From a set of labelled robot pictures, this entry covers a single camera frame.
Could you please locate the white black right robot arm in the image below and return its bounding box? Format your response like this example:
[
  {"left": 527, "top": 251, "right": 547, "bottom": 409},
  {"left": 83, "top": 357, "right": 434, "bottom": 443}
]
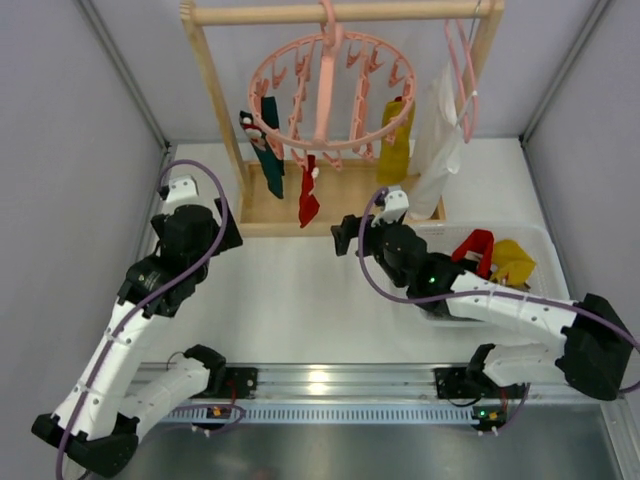
[{"left": 330, "top": 215, "right": 632, "bottom": 401}]

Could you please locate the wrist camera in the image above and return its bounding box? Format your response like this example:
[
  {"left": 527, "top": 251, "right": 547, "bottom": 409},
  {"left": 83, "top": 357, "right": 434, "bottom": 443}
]
[
  {"left": 372, "top": 186, "right": 409, "bottom": 226},
  {"left": 158, "top": 175, "right": 199, "bottom": 207}
]

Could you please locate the red green christmas sock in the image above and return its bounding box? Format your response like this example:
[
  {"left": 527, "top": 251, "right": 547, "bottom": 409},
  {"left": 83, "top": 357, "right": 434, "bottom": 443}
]
[{"left": 239, "top": 110, "right": 267, "bottom": 151}]

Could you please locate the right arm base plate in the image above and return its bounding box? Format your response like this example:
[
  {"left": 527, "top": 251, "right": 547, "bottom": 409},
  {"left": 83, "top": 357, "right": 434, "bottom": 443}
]
[{"left": 434, "top": 367, "right": 501, "bottom": 400}]

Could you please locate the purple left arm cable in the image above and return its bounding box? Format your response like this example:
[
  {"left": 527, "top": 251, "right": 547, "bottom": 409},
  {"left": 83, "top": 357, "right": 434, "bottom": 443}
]
[{"left": 54, "top": 159, "right": 247, "bottom": 480}]

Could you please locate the aluminium mounting rail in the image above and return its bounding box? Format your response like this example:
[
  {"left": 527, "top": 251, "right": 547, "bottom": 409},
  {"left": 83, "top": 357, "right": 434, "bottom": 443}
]
[{"left": 119, "top": 362, "right": 626, "bottom": 404}]

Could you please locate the white perforated plastic basket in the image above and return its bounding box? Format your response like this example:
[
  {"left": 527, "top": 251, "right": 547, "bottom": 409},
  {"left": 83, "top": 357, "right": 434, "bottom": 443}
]
[{"left": 393, "top": 221, "right": 569, "bottom": 332}]

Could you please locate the red sock with pompom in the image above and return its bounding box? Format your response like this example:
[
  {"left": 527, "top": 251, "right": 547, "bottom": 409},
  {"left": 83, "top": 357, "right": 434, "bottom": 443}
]
[
  {"left": 451, "top": 229, "right": 495, "bottom": 279},
  {"left": 298, "top": 155, "right": 320, "bottom": 229}
]

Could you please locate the dark green sock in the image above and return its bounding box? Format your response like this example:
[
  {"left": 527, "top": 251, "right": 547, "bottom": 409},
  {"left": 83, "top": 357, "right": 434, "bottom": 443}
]
[{"left": 258, "top": 96, "right": 284, "bottom": 200}]

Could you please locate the grey slotted cable duct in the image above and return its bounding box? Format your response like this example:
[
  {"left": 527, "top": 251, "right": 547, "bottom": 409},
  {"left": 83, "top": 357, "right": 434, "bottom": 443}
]
[{"left": 161, "top": 403, "right": 504, "bottom": 425}]

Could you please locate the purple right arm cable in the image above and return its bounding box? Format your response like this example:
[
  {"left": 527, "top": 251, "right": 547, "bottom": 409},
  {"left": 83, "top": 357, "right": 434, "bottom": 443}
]
[{"left": 357, "top": 186, "right": 640, "bottom": 436}]

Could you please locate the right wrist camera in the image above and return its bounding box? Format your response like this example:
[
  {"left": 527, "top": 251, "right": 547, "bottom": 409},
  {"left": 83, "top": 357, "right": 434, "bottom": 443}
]
[{"left": 372, "top": 186, "right": 409, "bottom": 226}]

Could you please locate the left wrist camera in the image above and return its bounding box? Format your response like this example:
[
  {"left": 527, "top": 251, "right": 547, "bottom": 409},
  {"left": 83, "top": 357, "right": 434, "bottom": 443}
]
[{"left": 158, "top": 175, "right": 199, "bottom": 207}]

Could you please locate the wooden clothes rack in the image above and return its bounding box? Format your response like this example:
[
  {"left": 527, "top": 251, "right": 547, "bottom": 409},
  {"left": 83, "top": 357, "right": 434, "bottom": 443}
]
[{"left": 180, "top": 1, "right": 505, "bottom": 237}]

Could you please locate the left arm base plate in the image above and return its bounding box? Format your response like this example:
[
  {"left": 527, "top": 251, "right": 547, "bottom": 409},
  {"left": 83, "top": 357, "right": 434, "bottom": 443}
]
[{"left": 213, "top": 367, "right": 259, "bottom": 400}]

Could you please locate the pink clothes hanger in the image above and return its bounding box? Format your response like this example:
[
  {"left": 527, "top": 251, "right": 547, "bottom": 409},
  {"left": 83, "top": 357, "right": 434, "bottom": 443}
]
[{"left": 444, "top": 19, "right": 479, "bottom": 143}]

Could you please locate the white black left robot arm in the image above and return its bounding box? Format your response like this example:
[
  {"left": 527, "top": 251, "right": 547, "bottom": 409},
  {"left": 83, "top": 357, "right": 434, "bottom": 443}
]
[{"left": 31, "top": 198, "right": 243, "bottom": 478}]

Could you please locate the white cloth garment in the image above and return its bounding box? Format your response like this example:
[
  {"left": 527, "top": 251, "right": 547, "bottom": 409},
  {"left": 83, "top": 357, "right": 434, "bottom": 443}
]
[{"left": 408, "top": 63, "right": 463, "bottom": 220}]

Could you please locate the pink round clip hanger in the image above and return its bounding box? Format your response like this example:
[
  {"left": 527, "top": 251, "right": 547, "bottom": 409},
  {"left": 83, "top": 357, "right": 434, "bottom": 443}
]
[{"left": 248, "top": 1, "right": 417, "bottom": 170}]

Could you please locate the yellow sock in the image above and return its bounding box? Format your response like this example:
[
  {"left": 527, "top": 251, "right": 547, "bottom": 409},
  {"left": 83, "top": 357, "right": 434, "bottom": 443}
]
[
  {"left": 490, "top": 239, "right": 537, "bottom": 287},
  {"left": 376, "top": 106, "right": 415, "bottom": 186}
]

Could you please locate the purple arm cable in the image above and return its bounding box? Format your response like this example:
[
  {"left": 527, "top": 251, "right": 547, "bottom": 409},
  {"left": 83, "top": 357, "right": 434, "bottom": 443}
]
[
  {"left": 357, "top": 186, "right": 640, "bottom": 436},
  {"left": 54, "top": 159, "right": 247, "bottom": 480}
]

